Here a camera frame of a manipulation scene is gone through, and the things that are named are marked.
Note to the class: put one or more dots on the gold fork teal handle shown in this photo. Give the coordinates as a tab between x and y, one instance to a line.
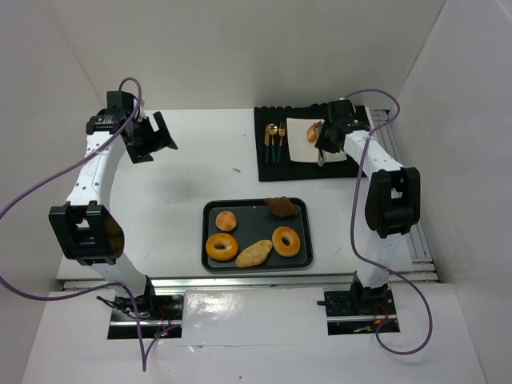
281	134

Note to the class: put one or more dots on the orange bread roll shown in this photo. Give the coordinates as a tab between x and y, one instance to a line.
313	131

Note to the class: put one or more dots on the black baking tray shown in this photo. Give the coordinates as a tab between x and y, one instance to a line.
255	222

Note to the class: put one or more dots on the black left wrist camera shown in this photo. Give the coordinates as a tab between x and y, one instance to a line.
120	102

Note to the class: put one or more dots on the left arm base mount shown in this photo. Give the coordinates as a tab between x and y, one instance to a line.
163	318

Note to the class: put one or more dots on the round bun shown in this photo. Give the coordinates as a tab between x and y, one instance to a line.
226	221

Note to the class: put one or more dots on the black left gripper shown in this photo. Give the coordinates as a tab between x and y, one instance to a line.
148	138

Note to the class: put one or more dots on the oblong tan bread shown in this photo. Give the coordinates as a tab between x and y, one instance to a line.
254	255

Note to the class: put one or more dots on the aluminium side rail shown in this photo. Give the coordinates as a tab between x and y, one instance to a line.
424	269

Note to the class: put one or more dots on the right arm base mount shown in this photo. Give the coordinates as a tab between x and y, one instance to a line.
351	309

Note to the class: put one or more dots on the dark brown croissant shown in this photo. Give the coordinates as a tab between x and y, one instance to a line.
282	207

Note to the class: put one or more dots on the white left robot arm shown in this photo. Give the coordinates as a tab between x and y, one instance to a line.
84	226

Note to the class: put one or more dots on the black placemat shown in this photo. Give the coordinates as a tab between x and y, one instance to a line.
287	170

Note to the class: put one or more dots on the right pale bagel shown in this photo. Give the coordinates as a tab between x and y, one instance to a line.
286	242

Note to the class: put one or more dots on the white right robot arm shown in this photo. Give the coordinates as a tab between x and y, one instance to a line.
392	203

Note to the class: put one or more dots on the white square plate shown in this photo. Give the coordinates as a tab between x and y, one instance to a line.
300	149

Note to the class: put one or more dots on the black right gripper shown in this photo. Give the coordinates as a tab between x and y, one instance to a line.
326	140

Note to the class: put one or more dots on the gold spoon teal handle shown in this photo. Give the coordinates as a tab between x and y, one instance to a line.
273	131

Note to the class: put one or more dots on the gold knife teal handle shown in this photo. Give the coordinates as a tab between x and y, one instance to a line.
267	143

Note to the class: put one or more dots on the metal tongs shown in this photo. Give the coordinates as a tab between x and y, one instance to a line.
321	158

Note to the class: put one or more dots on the left orange bagel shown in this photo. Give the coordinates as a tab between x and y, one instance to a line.
221	247

